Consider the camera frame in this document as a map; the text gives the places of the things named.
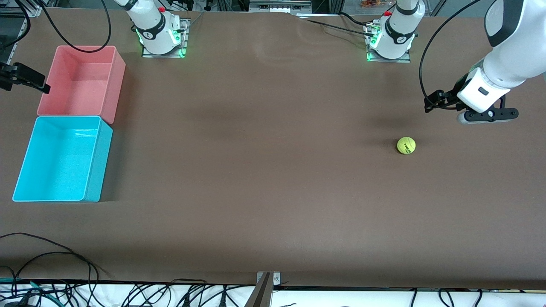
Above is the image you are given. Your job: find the yellow tennis ball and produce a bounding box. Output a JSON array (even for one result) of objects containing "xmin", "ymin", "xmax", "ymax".
[{"xmin": 397, "ymin": 136, "xmax": 416, "ymax": 155}]

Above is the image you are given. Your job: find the pink plastic bin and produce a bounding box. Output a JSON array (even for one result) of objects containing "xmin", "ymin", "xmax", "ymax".
[{"xmin": 37, "ymin": 45, "xmax": 126, "ymax": 125}]

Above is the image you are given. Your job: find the blue plastic bin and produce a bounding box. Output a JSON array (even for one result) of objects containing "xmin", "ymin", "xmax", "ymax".
[{"xmin": 12, "ymin": 116, "xmax": 113, "ymax": 203}]

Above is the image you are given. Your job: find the grey power strip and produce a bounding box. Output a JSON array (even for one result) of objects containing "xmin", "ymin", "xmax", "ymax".
[{"xmin": 249, "ymin": 0, "xmax": 312, "ymax": 13}]

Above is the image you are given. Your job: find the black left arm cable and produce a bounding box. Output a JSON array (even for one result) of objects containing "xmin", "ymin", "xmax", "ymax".
[{"xmin": 419, "ymin": 0, "xmax": 500, "ymax": 103}]

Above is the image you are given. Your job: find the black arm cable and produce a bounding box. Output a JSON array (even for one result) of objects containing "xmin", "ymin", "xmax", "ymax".
[
  {"xmin": 419, "ymin": 0, "xmax": 500, "ymax": 103},
  {"xmin": 36, "ymin": 0, "xmax": 112, "ymax": 54}
]

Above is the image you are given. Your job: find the black hanging cable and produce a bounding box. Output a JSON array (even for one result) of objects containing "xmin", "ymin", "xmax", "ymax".
[{"xmin": 0, "ymin": 0, "xmax": 31, "ymax": 54}]

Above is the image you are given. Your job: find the aluminium arm base plate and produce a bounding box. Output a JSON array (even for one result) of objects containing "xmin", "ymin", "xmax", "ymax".
[
  {"xmin": 142, "ymin": 17, "xmax": 190, "ymax": 58},
  {"xmin": 366, "ymin": 21, "xmax": 412, "ymax": 64}
]

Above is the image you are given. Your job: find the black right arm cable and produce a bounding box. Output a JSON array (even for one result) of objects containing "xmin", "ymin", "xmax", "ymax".
[{"xmin": 36, "ymin": 0, "xmax": 112, "ymax": 54}]

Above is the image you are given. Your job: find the aluminium frame profile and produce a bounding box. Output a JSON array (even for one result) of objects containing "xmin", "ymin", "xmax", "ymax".
[{"xmin": 0, "ymin": 0, "xmax": 43, "ymax": 17}]

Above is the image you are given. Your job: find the black base power cable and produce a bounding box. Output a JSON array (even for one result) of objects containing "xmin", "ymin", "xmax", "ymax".
[{"xmin": 305, "ymin": 17, "xmax": 372, "ymax": 35}]

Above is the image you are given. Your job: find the thin black table cable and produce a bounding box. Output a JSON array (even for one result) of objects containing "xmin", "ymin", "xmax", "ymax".
[
  {"xmin": 0, "ymin": 232, "xmax": 94, "ymax": 284},
  {"xmin": 11, "ymin": 252, "xmax": 111, "ymax": 282}
]

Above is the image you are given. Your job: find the teal cable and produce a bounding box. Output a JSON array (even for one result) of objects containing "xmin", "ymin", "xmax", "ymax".
[{"xmin": 0, "ymin": 278, "xmax": 58, "ymax": 301}]

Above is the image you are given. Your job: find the white cable shelf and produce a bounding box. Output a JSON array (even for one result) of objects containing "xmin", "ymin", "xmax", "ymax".
[{"xmin": 0, "ymin": 281, "xmax": 546, "ymax": 307}]

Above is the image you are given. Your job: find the metal table bracket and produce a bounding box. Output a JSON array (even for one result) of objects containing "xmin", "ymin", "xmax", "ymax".
[{"xmin": 244, "ymin": 272, "xmax": 281, "ymax": 307}]

